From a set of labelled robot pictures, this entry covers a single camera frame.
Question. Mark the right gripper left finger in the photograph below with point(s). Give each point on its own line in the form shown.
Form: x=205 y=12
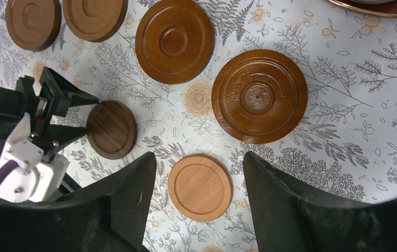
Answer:
x=107 y=215

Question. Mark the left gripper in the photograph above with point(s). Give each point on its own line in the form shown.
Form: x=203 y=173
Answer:
x=55 y=98

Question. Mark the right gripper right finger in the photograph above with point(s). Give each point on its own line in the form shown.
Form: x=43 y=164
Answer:
x=291 y=215

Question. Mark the dark walnut coaster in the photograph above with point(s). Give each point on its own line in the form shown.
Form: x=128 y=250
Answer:
x=111 y=129

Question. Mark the light wood coaster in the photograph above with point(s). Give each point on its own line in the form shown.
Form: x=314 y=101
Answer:
x=200 y=187

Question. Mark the brown ringed coaster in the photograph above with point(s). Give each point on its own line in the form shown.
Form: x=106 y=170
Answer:
x=174 y=41
x=259 y=96
x=94 y=20
x=33 y=24

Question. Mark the red round tray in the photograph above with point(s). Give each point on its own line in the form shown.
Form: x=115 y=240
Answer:
x=388 y=9

